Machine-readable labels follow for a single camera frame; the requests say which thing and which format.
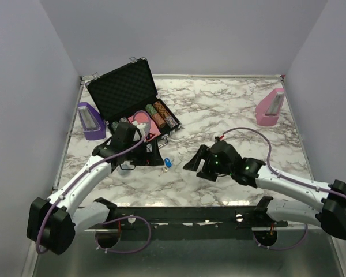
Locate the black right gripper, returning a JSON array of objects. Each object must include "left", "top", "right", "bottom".
[{"left": 183, "top": 144, "right": 233, "bottom": 182}]

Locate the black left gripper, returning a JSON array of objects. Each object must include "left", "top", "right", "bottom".
[{"left": 125, "top": 138, "right": 165, "bottom": 167}]

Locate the blue key tag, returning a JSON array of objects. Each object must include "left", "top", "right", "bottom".
[{"left": 164, "top": 158, "right": 172, "bottom": 168}]

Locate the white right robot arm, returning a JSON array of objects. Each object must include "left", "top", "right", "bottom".
[{"left": 183, "top": 140, "right": 346, "bottom": 240}]

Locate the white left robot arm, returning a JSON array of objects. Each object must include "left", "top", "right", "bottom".
[{"left": 27, "top": 122, "right": 151, "bottom": 255}]

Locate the brown poker chip stack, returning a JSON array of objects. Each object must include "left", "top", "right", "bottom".
[{"left": 151, "top": 113, "right": 166, "bottom": 128}]

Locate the pink playing card deck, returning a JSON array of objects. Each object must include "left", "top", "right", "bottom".
[{"left": 128, "top": 111, "right": 161, "bottom": 141}]

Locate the grey poker chip stack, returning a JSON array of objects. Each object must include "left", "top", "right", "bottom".
[{"left": 164, "top": 116, "right": 178, "bottom": 128}]

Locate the poker chip row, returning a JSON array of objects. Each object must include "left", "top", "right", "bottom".
[
  {"left": 111, "top": 121, "right": 119, "bottom": 134},
  {"left": 119, "top": 117, "right": 130, "bottom": 123}
]

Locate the poker chip row left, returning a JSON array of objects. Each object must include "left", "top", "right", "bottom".
[{"left": 111, "top": 121, "right": 119, "bottom": 134}]

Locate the green poker chip stack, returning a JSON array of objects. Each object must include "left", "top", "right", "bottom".
[{"left": 145, "top": 104, "right": 157, "bottom": 117}]

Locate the orange poker chip stack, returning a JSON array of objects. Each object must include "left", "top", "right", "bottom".
[{"left": 153, "top": 101, "right": 170, "bottom": 119}]

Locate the purple metronome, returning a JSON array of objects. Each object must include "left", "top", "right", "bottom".
[{"left": 78, "top": 102, "right": 106, "bottom": 141}]

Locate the black poker chip case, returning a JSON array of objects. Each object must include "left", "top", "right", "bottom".
[{"left": 85, "top": 57, "right": 182, "bottom": 140}]

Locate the pink metronome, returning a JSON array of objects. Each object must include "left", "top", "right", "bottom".
[{"left": 255, "top": 88, "right": 285, "bottom": 127}]

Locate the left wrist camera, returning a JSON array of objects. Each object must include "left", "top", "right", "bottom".
[{"left": 132, "top": 121, "right": 151, "bottom": 141}]

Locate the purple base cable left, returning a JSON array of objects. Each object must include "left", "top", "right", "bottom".
[{"left": 94, "top": 215, "right": 152, "bottom": 255}]

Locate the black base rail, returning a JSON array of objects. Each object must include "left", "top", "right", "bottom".
[{"left": 102, "top": 197, "right": 288, "bottom": 241}]

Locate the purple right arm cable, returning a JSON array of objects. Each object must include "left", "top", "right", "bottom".
[{"left": 219, "top": 126, "right": 346, "bottom": 203}]

